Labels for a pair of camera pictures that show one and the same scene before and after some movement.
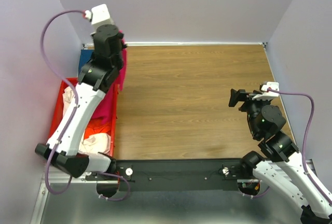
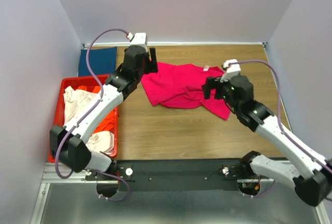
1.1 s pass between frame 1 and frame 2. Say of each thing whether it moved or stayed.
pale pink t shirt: stayed
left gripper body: moved
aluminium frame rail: stayed
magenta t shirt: moved
